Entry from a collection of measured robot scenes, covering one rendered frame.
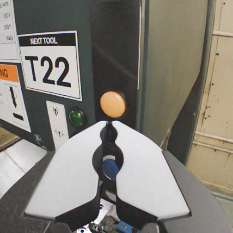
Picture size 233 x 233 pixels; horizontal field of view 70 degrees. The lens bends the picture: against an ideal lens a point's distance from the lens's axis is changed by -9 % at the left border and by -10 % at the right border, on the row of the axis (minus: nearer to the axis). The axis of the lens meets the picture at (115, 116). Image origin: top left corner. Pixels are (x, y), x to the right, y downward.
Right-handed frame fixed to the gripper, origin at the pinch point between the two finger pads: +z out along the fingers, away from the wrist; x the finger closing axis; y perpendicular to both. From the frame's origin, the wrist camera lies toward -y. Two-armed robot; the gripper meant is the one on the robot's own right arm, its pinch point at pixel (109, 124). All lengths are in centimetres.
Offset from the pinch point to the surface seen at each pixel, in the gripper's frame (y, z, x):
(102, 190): 73, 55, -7
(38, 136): 8.4, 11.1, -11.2
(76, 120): 3.0, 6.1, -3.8
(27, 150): 88, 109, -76
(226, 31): -7, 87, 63
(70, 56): -3.8, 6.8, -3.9
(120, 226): 45.4, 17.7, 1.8
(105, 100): -0.2, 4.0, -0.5
